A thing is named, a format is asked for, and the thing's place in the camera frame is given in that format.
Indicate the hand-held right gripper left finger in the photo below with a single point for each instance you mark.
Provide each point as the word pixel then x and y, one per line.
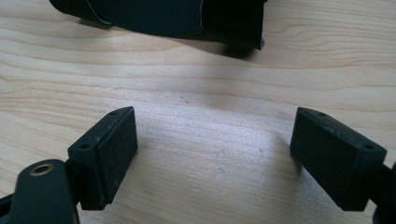
pixel 106 161

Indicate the dark cloth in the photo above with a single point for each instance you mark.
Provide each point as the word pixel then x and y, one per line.
pixel 174 17

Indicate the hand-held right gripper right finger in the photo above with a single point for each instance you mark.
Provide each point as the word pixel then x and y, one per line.
pixel 334 161

